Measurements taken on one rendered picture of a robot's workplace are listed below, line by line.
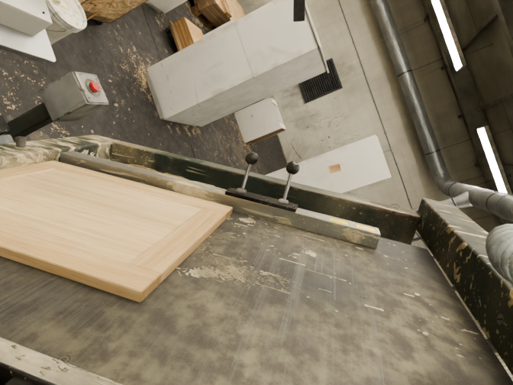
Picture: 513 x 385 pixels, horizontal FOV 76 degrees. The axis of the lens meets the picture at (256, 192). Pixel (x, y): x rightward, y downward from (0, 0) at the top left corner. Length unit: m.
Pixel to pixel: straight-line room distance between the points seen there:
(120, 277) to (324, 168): 4.13
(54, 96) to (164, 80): 2.35
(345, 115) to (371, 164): 4.58
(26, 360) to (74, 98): 1.08
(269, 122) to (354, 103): 3.60
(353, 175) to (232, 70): 2.14
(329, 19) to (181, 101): 6.65
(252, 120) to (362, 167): 2.34
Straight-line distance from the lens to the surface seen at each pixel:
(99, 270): 0.57
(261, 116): 5.97
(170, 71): 3.66
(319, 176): 4.56
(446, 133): 9.19
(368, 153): 4.54
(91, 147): 1.27
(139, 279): 0.54
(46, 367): 0.35
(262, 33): 3.37
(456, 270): 0.85
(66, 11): 2.66
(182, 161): 1.21
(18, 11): 1.49
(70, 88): 1.36
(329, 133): 8.98
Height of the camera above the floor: 1.70
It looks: 17 degrees down
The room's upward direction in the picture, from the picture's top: 71 degrees clockwise
